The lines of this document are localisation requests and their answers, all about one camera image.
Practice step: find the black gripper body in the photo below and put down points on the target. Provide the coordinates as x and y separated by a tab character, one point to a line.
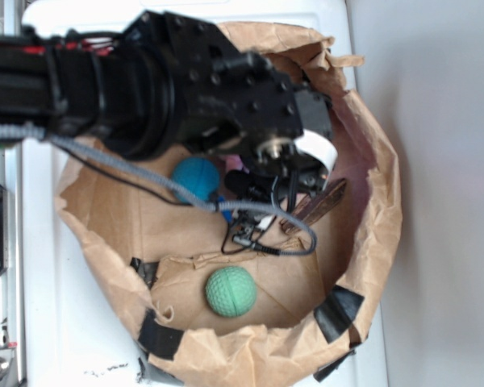
277	127

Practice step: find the pink plush bunny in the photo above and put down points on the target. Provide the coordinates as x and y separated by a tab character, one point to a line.
233	162

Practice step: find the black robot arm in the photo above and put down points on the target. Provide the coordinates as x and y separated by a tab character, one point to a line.
166	80

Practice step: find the dark brown wood piece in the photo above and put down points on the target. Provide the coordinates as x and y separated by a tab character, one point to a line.
310	210

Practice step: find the blue dimpled foam ball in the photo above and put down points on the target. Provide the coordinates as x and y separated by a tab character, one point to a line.
197	175

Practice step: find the green dimpled foam ball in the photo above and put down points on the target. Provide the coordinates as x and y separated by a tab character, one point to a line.
231	291

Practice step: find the brown paper-lined bin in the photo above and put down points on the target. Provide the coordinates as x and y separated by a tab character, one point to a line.
152	260

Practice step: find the white plastic tray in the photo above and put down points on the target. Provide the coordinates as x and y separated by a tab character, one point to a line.
73	338

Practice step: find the aluminium frame rail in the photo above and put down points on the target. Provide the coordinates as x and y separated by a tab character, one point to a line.
13	370

